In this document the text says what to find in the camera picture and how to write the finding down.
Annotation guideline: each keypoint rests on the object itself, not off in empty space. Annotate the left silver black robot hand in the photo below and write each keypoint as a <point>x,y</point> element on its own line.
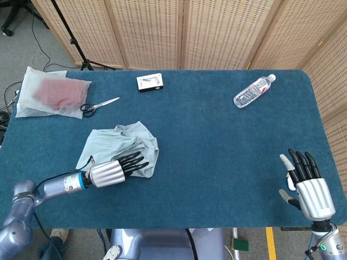
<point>108,174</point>

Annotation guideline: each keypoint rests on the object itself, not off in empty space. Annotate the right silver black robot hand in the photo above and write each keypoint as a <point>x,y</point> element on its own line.
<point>314,197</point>

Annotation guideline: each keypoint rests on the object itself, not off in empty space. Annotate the light green t-shirt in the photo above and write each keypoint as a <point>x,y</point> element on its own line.
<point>103,143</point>

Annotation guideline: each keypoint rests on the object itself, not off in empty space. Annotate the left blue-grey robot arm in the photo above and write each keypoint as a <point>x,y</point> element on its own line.
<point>54,187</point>

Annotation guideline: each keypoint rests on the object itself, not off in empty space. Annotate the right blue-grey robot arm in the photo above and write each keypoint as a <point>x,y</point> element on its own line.
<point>330,243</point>

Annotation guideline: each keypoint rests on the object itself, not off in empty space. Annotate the white earbuds case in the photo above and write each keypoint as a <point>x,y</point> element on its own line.
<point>290,184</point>

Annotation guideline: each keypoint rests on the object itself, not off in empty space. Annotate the white shoe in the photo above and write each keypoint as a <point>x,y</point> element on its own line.
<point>60,234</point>

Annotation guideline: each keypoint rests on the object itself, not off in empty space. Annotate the green block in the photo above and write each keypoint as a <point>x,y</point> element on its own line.
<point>241,244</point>

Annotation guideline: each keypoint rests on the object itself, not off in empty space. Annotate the blue-grey robot torso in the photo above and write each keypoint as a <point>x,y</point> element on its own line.
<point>162,246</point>

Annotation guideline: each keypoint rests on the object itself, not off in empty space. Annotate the translucent bag with pink garment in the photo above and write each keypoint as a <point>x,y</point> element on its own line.
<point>62,92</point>

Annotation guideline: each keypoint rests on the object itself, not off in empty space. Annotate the white metal table leg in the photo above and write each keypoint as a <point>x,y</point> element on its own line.
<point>237,254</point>

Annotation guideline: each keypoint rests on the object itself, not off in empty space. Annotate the teal trouser leg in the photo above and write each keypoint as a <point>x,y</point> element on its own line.
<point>48,250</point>

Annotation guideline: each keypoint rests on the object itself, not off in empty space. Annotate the small white and black box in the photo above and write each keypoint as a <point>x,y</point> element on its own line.
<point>149,82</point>

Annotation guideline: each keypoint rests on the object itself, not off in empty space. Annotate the blue felt table cover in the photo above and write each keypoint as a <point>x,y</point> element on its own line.
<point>217,135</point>

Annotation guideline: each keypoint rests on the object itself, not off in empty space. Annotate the clear plastic water bottle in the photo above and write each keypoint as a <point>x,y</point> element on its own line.
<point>252,92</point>

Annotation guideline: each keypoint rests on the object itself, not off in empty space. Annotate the flat white nonwoven bag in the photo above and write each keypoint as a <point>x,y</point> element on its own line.
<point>27,81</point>

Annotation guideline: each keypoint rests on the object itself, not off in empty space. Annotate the black tripod stand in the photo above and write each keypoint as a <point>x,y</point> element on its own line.
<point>72,41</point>

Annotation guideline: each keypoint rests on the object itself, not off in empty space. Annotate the black office chair base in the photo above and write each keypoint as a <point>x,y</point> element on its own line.
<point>7,32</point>

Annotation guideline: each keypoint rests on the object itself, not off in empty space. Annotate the white robot bracket plate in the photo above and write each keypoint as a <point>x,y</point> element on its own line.
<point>113,252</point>

